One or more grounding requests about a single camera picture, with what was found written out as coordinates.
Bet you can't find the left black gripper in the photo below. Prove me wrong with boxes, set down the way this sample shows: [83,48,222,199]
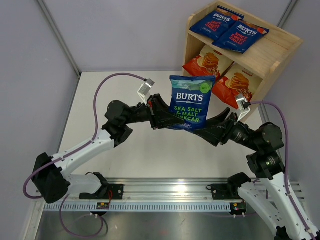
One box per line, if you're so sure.
[122,94,185,131]

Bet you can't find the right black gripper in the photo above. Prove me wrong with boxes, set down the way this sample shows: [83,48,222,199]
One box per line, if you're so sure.
[194,107,261,151]

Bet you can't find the Burts green blue bag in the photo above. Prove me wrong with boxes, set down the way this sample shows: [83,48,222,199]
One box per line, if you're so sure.
[169,75,216,132]

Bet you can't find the cassava chips bag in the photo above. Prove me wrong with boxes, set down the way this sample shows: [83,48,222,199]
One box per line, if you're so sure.
[182,45,234,79]
[212,64,263,109]

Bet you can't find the Burts chilli bag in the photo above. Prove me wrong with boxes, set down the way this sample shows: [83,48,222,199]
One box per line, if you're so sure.
[190,5,245,41]
[212,20,270,54]

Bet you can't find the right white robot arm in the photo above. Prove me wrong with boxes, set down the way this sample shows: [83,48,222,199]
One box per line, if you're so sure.
[194,108,320,240]

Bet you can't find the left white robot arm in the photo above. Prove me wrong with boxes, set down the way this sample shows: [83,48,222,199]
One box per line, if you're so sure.
[31,94,184,204]

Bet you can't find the wooden two-tier shelf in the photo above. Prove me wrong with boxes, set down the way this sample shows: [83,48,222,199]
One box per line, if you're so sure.
[180,0,305,122]

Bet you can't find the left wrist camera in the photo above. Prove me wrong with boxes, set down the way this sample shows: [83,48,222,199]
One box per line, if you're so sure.
[137,79,155,105]

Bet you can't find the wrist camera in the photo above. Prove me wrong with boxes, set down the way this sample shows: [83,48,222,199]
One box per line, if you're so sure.
[137,79,155,105]
[235,94,251,122]

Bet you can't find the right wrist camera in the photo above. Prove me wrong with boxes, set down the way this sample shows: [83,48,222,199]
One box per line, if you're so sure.
[235,94,251,122]

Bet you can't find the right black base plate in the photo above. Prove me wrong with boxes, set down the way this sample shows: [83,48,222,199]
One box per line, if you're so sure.
[210,183,242,200]

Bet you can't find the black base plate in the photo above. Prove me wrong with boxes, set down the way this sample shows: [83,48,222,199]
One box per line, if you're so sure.
[79,183,124,200]
[210,183,242,200]

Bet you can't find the aluminium mounting rail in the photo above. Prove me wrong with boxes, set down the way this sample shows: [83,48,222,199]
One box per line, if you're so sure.
[37,177,305,203]

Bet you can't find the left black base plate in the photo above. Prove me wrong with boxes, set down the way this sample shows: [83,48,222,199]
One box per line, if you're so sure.
[79,183,124,200]

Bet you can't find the white slotted cable duct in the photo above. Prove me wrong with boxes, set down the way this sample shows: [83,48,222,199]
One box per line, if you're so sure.
[43,201,231,213]

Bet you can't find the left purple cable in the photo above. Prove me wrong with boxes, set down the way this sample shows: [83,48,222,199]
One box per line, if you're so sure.
[22,72,147,237]

